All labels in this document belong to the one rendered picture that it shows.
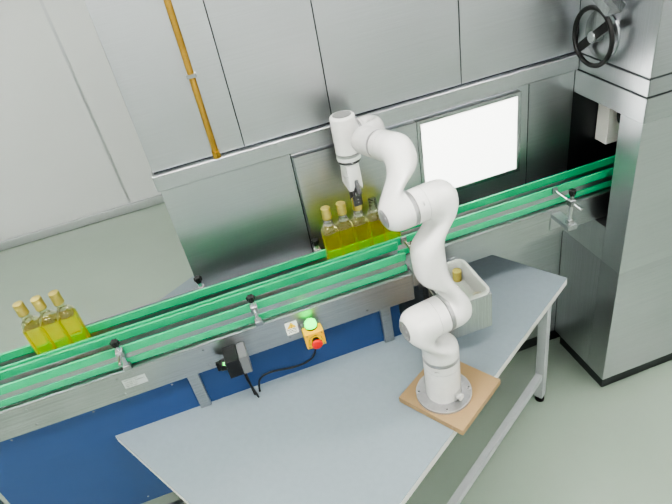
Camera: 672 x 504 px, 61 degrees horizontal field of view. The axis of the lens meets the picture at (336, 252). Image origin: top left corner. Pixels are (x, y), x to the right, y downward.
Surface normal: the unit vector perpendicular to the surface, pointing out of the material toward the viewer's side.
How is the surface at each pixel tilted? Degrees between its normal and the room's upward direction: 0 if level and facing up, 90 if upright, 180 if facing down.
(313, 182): 90
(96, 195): 90
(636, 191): 90
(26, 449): 90
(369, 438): 0
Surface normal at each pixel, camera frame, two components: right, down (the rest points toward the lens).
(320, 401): -0.16, -0.80
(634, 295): 0.30, 0.52
